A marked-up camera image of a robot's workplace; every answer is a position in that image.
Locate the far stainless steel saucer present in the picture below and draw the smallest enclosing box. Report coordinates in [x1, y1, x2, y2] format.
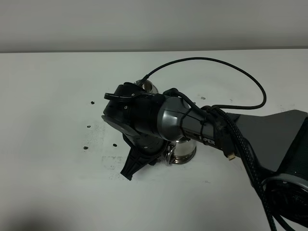
[153, 87, 159, 94]

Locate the braided black arm cable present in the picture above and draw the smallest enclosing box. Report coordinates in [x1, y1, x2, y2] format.
[162, 88, 289, 231]

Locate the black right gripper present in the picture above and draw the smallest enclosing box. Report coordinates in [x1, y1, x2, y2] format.
[102, 82, 168, 180]

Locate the stainless steel teapot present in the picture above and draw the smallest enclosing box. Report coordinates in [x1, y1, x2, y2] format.
[162, 137, 196, 166]

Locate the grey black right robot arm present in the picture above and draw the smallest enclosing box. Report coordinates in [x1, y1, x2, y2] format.
[102, 82, 308, 231]

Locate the black right camera cable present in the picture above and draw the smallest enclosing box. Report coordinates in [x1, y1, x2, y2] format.
[142, 56, 267, 111]

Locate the far stainless steel teacup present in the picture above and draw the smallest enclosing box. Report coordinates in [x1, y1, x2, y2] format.
[133, 79, 155, 94]

